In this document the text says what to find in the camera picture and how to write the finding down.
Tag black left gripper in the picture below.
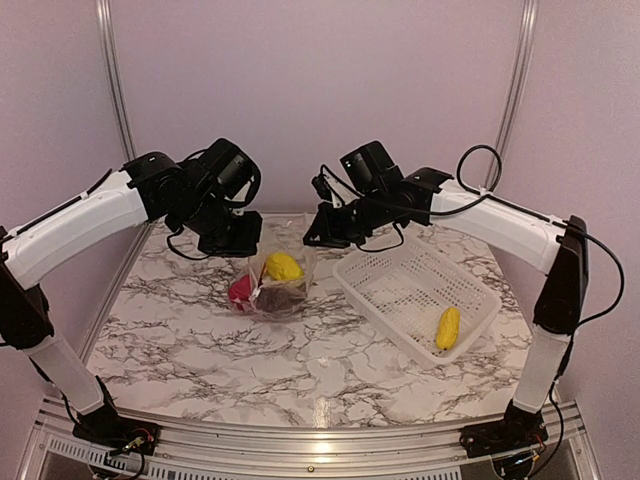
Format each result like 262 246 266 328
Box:
172 187 262 257

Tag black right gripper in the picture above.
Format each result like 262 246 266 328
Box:
303 187 392 248

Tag red toy bell pepper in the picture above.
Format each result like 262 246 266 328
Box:
227 275 259 312

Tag clear zip top bag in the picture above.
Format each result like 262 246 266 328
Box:
227 247 317 322

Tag dark red toy grapes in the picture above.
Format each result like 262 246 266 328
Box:
254 285 307 315

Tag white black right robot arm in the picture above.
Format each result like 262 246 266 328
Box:
304 141 589 458

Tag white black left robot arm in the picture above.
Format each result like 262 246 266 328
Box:
1 138 262 445

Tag white plastic mesh basket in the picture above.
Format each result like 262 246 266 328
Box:
333 232 502 369

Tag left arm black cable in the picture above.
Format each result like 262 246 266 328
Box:
166 227 211 260

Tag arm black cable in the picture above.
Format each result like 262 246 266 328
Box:
429 144 505 216
166 227 211 260

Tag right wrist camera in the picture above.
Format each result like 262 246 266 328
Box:
311 173 346 208

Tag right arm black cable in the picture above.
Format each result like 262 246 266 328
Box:
429 144 505 216

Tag right aluminium frame post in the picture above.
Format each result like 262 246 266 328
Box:
487 0 540 191

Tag aluminium frame post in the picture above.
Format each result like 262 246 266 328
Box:
487 0 540 191
95 0 137 160

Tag left aluminium frame post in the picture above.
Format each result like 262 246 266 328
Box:
95 0 137 160

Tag aluminium front rail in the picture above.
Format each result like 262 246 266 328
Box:
16 397 603 479

